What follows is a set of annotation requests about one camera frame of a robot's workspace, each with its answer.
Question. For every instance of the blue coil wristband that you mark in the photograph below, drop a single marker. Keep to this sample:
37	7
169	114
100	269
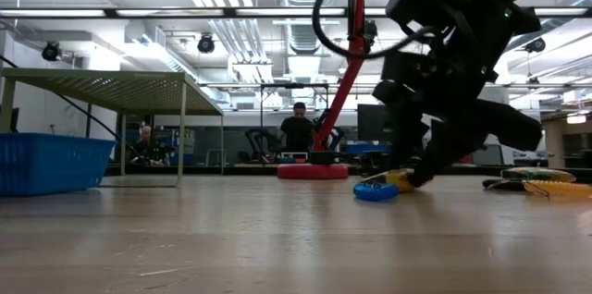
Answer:
375	192

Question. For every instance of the thin black robot arm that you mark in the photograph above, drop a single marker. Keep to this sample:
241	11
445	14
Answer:
253	139

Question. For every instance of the yellow crayon box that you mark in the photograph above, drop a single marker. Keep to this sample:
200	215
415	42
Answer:
536	175
398	178

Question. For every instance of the orange coil wristband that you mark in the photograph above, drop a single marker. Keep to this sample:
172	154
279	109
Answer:
559	189

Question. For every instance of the person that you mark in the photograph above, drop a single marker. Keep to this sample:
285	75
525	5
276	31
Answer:
145	139
297	134

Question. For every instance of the blue plastic basket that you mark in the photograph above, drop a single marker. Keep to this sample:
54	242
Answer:
51	164

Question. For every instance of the white square pillar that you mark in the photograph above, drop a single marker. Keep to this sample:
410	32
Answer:
501	95

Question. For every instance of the black ceiling spotlight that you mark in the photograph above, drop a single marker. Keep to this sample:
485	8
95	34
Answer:
205	44
51	51
535	45

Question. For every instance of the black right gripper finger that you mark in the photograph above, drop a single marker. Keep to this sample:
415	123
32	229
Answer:
451	146
407	137

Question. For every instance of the grey chair back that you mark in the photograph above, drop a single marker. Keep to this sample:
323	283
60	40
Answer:
490	157

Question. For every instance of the glowing ceiling lamp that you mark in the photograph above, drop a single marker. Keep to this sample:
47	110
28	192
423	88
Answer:
576	119

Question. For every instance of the black coil wristband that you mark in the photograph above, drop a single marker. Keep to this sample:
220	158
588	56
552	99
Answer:
501	184

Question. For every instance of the black flat monitor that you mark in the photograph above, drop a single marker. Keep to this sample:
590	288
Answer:
370	123

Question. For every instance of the black aluminium frame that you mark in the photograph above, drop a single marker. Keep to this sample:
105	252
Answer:
208	170

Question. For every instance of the green perforated metal shelf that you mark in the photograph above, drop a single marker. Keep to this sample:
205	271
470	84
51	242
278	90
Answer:
115	88

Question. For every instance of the red desk lamp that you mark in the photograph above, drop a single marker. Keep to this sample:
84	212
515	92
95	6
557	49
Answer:
312	171

